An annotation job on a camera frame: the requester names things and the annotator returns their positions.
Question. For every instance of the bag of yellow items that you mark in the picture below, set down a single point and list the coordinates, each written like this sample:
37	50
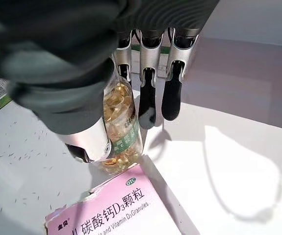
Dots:
121	110

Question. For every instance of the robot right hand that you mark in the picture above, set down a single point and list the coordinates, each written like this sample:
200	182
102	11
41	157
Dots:
57	61

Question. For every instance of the pink calcium granules box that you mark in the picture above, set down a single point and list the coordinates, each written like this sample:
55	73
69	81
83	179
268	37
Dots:
111	210

